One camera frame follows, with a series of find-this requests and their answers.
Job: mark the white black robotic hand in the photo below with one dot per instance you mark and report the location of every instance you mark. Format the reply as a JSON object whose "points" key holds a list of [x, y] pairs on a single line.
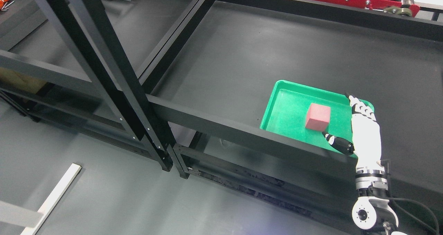
{"points": [[366, 137]]}

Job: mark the pink foam block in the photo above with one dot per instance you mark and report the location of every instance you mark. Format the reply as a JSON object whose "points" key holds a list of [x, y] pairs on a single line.
{"points": [[318, 117]]}

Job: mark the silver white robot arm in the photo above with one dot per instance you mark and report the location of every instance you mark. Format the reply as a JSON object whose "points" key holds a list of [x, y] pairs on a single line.
{"points": [[372, 212]]}

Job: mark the green plastic tray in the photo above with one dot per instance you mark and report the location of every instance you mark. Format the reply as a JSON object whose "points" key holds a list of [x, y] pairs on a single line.
{"points": [[287, 110]]}

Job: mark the black metal shelf right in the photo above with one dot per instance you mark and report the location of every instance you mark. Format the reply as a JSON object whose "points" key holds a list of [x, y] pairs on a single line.
{"points": [[217, 71]]}

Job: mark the black metal shelf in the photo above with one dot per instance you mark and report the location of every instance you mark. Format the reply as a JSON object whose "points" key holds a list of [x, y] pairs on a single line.
{"points": [[217, 71], [84, 70]]}

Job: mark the black metal shelf left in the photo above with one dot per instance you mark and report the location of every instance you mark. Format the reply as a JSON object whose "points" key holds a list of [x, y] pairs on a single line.
{"points": [[84, 70]]}

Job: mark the white desk with leg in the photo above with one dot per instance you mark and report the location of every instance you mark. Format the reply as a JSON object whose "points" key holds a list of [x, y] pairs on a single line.
{"points": [[31, 220]]}

